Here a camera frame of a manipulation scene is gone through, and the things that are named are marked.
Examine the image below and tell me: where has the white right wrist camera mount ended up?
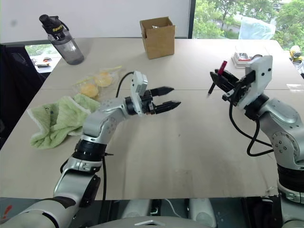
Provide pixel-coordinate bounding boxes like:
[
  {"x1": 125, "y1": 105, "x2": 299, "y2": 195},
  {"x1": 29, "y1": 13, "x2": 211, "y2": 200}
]
[{"x1": 237, "y1": 55, "x2": 273, "y2": 110}]

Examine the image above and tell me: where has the green terry cloth towel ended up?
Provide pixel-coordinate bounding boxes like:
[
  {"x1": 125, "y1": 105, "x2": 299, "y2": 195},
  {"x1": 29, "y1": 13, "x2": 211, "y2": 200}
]
[{"x1": 27, "y1": 93, "x2": 102, "y2": 150}]

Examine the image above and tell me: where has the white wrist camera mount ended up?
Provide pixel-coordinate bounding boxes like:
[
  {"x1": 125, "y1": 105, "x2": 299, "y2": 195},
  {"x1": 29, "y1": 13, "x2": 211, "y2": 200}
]
[
  {"x1": 237, "y1": 55, "x2": 273, "y2": 110},
  {"x1": 129, "y1": 70, "x2": 149, "y2": 116}
]

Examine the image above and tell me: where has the dark window frame post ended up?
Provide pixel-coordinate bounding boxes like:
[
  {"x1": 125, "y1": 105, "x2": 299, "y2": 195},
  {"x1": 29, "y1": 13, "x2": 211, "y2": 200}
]
[{"x1": 189, "y1": 0, "x2": 196, "y2": 39}]

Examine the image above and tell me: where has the yellow round cake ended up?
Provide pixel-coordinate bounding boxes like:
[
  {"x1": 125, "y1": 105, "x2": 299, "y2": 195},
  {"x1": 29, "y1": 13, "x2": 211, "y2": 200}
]
[
  {"x1": 95, "y1": 72, "x2": 113, "y2": 87},
  {"x1": 80, "y1": 83, "x2": 99, "y2": 98}
]

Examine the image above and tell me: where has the yellow black object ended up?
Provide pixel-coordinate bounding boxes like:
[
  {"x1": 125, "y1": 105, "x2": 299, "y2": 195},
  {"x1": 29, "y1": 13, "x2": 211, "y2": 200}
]
[{"x1": 289, "y1": 45, "x2": 304, "y2": 63}]

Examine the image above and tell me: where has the brown cardboard box pen holder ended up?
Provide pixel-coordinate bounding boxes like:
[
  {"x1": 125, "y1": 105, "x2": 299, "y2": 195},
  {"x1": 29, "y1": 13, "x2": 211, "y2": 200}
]
[{"x1": 139, "y1": 16, "x2": 176, "y2": 60}]

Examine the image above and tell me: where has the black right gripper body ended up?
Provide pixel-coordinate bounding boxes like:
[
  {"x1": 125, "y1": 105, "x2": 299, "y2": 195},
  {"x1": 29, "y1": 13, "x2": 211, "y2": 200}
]
[{"x1": 222, "y1": 70, "x2": 257, "y2": 106}]

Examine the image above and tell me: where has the clear plastic bag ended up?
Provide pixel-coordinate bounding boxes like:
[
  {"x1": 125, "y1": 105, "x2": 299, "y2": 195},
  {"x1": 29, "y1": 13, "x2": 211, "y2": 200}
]
[{"x1": 72, "y1": 66, "x2": 123, "y2": 100}]

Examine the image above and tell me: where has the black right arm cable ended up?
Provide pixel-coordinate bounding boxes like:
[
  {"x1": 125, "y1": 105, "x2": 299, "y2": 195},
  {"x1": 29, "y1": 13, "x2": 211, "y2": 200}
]
[{"x1": 228, "y1": 99, "x2": 274, "y2": 157}]

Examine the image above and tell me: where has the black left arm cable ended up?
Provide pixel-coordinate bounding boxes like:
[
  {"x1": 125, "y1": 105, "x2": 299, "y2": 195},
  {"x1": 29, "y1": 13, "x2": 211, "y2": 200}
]
[{"x1": 102, "y1": 72, "x2": 134, "y2": 202}]

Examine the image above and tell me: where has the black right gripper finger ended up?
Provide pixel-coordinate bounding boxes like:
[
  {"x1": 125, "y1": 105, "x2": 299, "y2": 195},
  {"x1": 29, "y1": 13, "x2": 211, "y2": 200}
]
[
  {"x1": 209, "y1": 71, "x2": 232, "y2": 94},
  {"x1": 214, "y1": 68, "x2": 238, "y2": 84}
]

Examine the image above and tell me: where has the black chair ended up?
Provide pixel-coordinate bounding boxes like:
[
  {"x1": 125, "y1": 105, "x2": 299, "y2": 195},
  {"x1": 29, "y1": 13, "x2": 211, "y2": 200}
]
[{"x1": 0, "y1": 43, "x2": 46, "y2": 151}]

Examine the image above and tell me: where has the black pen with red cap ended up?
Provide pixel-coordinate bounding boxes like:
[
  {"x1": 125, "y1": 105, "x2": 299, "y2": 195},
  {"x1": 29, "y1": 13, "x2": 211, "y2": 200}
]
[{"x1": 207, "y1": 60, "x2": 228, "y2": 97}]

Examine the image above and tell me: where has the grey transparent sports water bottle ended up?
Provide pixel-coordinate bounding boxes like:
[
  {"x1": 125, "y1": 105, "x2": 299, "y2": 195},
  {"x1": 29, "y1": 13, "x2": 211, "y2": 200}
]
[{"x1": 39, "y1": 14, "x2": 85, "y2": 66}]

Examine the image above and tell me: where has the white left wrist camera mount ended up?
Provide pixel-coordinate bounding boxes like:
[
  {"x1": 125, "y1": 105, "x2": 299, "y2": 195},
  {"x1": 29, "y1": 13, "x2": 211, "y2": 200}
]
[{"x1": 129, "y1": 70, "x2": 149, "y2": 116}]

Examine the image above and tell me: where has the light blue plastic bag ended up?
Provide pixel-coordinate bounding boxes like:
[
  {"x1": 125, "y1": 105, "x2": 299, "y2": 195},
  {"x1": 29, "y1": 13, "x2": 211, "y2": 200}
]
[{"x1": 238, "y1": 16, "x2": 277, "y2": 40}]

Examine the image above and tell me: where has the grey robot torso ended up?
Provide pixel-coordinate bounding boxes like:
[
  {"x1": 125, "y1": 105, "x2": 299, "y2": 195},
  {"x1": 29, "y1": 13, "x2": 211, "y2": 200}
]
[{"x1": 94, "y1": 214, "x2": 193, "y2": 228}]

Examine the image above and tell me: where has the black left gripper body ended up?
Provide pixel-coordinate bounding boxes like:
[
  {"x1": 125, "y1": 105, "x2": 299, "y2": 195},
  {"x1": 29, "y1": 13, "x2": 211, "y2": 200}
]
[{"x1": 142, "y1": 89, "x2": 159, "y2": 116}]

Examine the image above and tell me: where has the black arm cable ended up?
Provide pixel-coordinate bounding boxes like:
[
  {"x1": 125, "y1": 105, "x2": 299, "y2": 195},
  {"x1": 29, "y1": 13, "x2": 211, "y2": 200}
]
[
  {"x1": 102, "y1": 72, "x2": 134, "y2": 202},
  {"x1": 228, "y1": 99, "x2": 274, "y2": 157}
]

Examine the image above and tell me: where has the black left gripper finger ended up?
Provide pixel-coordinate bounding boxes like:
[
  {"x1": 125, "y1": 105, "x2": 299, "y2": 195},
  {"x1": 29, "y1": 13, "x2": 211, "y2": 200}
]
[
  {"x1": 155, "y1": 101, "x2": 182, "y2": 114},
  {"x1": 151, "y1": 86, "x2": 175, "y2": 96}
]

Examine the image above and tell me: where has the white desk with clutter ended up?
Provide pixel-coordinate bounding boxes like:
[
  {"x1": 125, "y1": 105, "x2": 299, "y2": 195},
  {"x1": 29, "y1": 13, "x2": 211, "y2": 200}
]
[{"x1": 25, "y1": 44, "x2": 63, "y2": 77}]

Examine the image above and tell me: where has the white rounded robot leg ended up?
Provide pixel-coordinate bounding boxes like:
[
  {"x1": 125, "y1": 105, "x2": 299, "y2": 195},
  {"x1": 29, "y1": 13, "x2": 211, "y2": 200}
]
[{"x1": 189, "y1": 198, "x2": 217, "y2": 228}]

